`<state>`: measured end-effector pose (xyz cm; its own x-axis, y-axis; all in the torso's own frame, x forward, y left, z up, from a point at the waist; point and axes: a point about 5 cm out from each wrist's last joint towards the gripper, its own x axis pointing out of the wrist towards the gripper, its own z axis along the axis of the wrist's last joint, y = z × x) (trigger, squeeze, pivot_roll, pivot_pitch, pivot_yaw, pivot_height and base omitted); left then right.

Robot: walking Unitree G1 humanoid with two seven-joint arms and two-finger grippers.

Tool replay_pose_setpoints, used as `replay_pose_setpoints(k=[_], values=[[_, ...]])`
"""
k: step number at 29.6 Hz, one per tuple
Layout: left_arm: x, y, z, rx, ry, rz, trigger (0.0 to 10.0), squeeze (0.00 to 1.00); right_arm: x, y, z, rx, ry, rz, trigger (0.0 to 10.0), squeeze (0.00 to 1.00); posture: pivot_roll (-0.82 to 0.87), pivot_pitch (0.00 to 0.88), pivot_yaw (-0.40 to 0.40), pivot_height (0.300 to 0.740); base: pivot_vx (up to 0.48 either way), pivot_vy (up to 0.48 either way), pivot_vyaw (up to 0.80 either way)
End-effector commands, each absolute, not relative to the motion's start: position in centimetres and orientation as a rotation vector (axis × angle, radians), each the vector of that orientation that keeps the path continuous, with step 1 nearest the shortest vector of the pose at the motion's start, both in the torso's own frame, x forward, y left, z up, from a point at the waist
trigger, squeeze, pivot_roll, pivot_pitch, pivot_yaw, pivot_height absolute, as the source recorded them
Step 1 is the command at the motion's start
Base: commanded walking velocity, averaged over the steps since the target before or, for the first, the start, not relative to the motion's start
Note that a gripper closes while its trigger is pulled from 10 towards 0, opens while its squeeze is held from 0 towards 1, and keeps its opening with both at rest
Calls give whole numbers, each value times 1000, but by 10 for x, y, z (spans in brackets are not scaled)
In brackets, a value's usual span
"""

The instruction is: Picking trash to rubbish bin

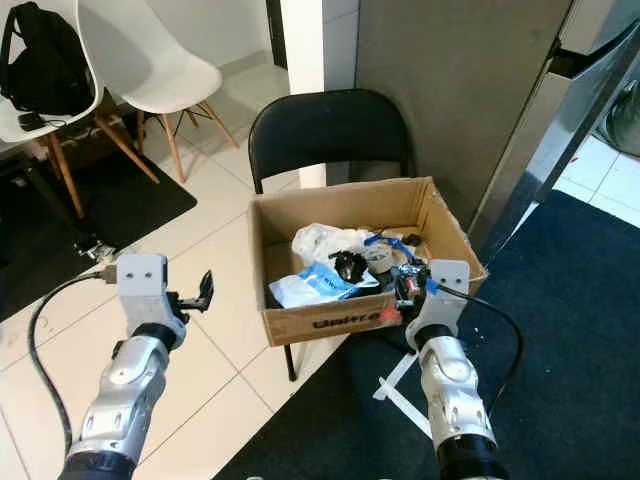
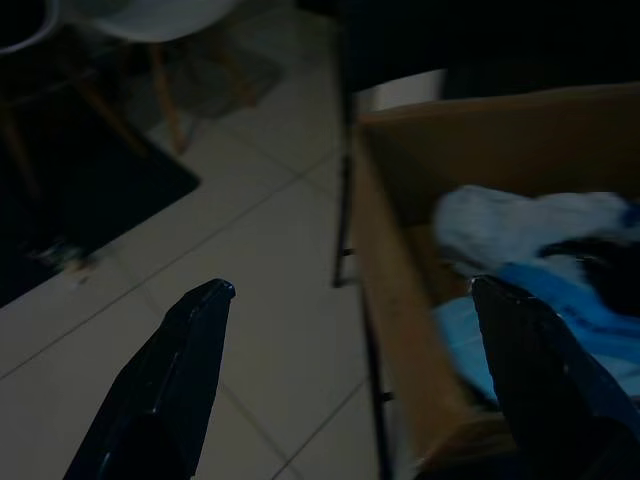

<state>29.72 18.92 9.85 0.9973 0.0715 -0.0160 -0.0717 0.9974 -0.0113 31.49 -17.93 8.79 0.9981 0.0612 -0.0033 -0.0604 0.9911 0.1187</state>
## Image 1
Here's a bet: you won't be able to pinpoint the clear tape roll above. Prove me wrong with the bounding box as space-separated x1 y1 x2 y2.
365 245 402 277

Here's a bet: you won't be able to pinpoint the black crumpled plastic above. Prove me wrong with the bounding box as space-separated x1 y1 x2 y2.
332 250 370 285

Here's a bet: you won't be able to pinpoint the white mailer bag blue label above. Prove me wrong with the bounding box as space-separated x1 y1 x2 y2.
268 262 381 310

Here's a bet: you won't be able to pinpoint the white floor tape strip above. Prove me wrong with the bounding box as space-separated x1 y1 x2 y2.
372 350 443 443

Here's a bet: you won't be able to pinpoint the white crumpled plastic bag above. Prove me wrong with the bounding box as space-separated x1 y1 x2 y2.
293 223 373 267

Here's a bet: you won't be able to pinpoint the black floor mat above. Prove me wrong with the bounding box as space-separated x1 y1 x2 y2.
0 140 199 321

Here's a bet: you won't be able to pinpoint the brown cardboard box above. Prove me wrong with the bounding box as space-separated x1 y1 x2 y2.
248 177 490 349

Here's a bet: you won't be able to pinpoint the black wheeled stand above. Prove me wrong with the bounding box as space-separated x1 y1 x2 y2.
0 155 117 267

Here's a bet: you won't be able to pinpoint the dark blue carpet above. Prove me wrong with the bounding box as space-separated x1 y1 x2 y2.
215 190 640 480

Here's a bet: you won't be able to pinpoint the black folding chair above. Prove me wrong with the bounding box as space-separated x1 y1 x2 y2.
248 88 419 383

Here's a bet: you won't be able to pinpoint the stainless steel cabinet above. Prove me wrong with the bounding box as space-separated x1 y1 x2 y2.
470 0 640 263

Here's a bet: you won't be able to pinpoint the white chair wooden legs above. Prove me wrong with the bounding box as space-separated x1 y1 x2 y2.
78 0 241 185
0 0 151 219

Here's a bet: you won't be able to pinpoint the black backpack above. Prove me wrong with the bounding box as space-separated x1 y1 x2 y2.
0 2 97 117

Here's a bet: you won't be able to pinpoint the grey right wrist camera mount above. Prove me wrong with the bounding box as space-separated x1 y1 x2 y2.
410 260 472 337

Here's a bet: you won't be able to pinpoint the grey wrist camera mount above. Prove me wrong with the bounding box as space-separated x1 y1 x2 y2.
117 253 170 332
410 260 472 337

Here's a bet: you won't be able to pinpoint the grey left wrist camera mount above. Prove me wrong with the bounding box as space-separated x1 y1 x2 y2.
117 253 170 332

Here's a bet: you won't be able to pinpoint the blue strap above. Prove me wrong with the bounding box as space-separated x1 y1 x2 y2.
365 232 422 253

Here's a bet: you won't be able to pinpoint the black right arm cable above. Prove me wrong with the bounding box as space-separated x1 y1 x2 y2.
435 284 525 421

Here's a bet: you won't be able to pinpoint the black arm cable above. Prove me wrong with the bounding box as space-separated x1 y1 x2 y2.
27 267 119 461
435 284 525 421

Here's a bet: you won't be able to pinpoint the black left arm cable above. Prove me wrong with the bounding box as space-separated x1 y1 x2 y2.
27 267 119 461

